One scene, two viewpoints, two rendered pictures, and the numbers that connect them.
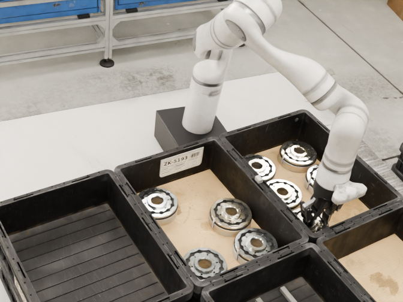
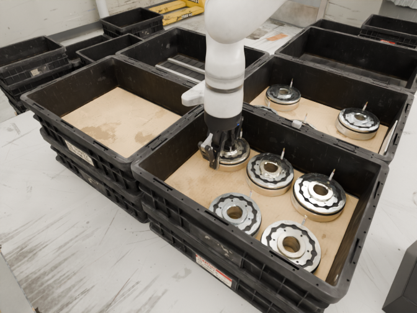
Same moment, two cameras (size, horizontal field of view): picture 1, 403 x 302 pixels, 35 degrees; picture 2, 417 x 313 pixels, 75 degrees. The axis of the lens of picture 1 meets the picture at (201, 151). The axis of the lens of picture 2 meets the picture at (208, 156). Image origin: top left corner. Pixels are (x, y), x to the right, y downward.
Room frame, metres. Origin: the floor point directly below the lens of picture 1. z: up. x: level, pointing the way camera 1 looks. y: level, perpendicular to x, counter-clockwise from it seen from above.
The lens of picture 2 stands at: (1.53, -0.46, 1.30)
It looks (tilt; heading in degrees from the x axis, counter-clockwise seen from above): 45 degrees down; 163
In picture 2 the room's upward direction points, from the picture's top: straight up
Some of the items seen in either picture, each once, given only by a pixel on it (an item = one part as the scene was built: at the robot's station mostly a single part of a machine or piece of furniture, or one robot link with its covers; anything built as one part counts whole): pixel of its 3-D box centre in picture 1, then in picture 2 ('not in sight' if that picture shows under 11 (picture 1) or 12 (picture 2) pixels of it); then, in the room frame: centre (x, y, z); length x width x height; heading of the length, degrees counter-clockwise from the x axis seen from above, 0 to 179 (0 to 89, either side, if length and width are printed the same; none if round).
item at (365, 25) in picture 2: not in sight; (381, 56); (-0.01, 1.40, 0.37); 0.42 x 0.34 x 0.46; 31
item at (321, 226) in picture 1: (308, 223); (228, 148); (1.10, -0.28, 0.86); 0.10 x 0.10 x 0.01
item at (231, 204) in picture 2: not in sight; (234, 212); (1.27, -0.33, 0.86); 0.05 x 0.05 x 0.01
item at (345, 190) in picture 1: (339, 175); (215, 89); (1.10, -0.32, 1.02); 0.11 x 0.09 x 0.06; 35
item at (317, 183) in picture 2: (256, 166); (319, 190); (1.28, -0.15, 0.86); 0.05 x 0.05 x 0.01
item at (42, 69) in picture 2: not in sight; (39, 83); (-0.34, -1.08, 0.37); 0.40 x 0.30 x 0.45; 121
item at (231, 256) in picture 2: (303, 184); (255, 185); (1.23, -0.27, 0.87); 0.40 x 0.30 x 0.11; 37
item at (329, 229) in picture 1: (307, 169); (258, 169); (1.23, -0.27, 0.92); 0.40 x 0.30 x 0.02; 37
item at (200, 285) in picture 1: (207, 205); (315, 98); (1.05, -0.03, 0.92); 0.40 x 0.30 x 0.02; 37
